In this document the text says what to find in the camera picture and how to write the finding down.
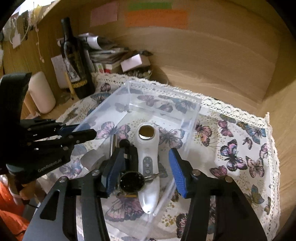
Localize rolled white paper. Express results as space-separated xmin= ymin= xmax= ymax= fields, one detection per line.
xmin=57 ymin=33 xmax=105 ymax=50

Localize silver metal rod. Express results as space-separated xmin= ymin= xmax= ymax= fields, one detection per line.
xmin=109 ymin=134 xmax=118 ymax=157

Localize thin yellow candle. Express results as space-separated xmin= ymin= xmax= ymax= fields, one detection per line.
xmin=64 ymin=72 xmax=75 ymax=100

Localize white small cardboard box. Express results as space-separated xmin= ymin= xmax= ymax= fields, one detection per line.
xmin=120 ymin=54 xmax=151 ymax=72

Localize clear plastic storage box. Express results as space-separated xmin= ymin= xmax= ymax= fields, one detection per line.
xmin=78 ymin=81 xmax=201 ymax=240

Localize silver keys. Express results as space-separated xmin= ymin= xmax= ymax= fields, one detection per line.
xmin=144 ymin=172 xmax=166 ymax=182

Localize green sticky note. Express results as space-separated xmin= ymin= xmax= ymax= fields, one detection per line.
xmin=128 ymin=2 xmax=172 ymax=11

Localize white handheld massager device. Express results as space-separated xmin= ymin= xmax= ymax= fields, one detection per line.
xmin=135 ymin=123 xmax=160 ymax=214

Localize black clip microphone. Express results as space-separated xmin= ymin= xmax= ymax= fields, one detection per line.
xmin=119 ymin=139 xmax=138 ymax=172

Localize handwritten white note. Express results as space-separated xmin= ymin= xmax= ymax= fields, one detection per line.
xmin=51 ymin=55 xmax=68 ymax=89

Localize black round grinder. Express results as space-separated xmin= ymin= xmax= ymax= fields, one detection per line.
xmin=119 ymin=171 xmax=145 ymax=193

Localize orange sticky note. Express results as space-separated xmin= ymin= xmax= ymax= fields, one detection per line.
xmin=125 ymin=9 xmax=188 ymax=29

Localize stack of papers and books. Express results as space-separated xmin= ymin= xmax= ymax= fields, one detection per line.
xmin=89 ymin=47 xmax=129 ymax=74

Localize pink sticky note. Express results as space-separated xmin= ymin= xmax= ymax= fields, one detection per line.
xmin=90 ymin=1 xmax=119 ymax=27

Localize butterfly print lace cloth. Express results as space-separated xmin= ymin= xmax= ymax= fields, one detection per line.
xmin=39 ymin=74 xmax=280 ymax=240

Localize person's left hand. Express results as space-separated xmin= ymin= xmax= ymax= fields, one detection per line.
xmin=6 ymin=174 xmax=37 ymax=205

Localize white travel plug adapter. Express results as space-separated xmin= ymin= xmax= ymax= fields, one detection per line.
xmin=80 ymin=149 xmax=106 ymax=171

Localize dark wine bottle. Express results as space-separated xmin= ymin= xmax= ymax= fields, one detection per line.
xmin=61 ymin=17 xmax=95 ymax=99

